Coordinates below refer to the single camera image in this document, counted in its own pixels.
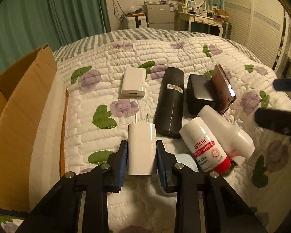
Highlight teal curtain left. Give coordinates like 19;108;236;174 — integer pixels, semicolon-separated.
0;0;111;74

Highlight brown cardboard box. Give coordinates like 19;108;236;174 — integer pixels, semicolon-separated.
0;45;69;212

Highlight silver mini fridge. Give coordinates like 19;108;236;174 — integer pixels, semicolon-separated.
146;4;174;30

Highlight black silver power adapter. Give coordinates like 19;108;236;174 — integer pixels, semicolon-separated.
186;74;218;116

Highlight white power bank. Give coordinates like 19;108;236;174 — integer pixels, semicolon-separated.
121;67;146;97

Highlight white bottle red cap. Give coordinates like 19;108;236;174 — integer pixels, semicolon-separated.
179;117;231;175

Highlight plain white bottle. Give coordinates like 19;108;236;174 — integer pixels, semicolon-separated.
197;105;255;166

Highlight white floral quilt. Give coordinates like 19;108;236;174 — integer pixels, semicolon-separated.
0;35;291;232

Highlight white louvered wardrobe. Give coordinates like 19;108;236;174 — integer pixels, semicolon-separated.
224;0;289;70

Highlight white wall charger plug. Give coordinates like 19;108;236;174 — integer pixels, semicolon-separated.
128;114;157;176

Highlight white suitcase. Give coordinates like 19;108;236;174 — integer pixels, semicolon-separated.
122;14;148;29

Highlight light blue earbuds case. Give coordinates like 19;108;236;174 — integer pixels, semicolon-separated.
175;154;199;173

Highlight white dressing table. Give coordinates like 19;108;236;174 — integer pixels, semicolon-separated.
178;12;223;37

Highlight black cylindrical bottle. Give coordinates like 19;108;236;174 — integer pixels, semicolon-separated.
153;67;184;139

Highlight grey checked bed sheet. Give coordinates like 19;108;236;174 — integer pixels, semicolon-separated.
53;27;223;63

